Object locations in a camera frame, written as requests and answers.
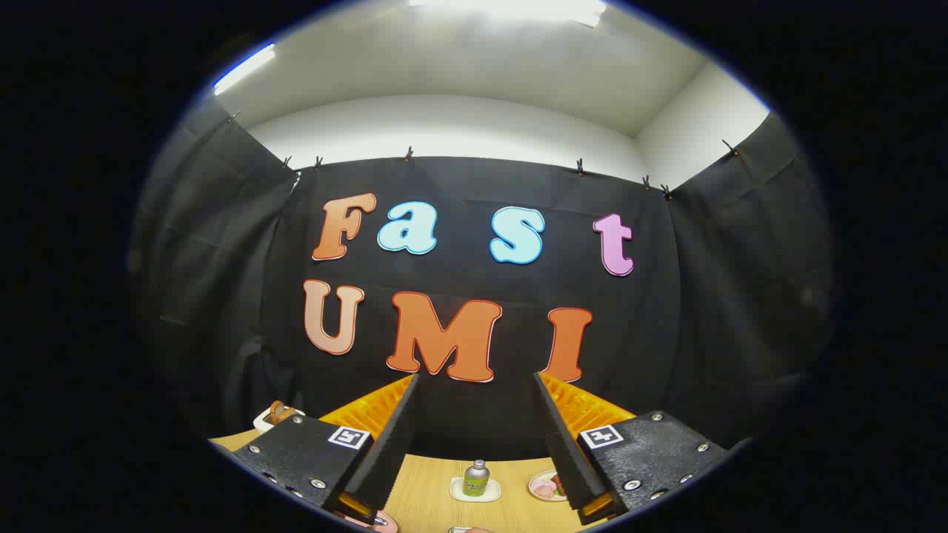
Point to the white square coaster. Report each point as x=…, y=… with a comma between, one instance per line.
x=475, y=497

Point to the brown meat patty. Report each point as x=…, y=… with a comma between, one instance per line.
x=559, y=485

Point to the wide ceiling light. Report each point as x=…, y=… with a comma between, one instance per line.
x=511, y=9

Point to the green soda bottle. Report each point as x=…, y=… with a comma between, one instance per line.
x=475, y=479

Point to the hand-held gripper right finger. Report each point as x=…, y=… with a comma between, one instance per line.
x=566, y=444

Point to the row of small cloth clips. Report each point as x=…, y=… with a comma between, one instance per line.
x=408, y=154

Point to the white toaster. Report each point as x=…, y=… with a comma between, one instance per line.
x=264, y=422

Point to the toasted bread slices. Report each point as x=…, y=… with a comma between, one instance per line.
x=278, y=411

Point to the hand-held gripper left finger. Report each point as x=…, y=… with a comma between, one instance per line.
x=396, y=437

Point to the pink ham slices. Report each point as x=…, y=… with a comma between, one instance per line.
x=544, y=488

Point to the white round food plate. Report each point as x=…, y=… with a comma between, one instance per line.
x=539, y=496

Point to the pink plate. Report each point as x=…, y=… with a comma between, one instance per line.
x=386, y=525

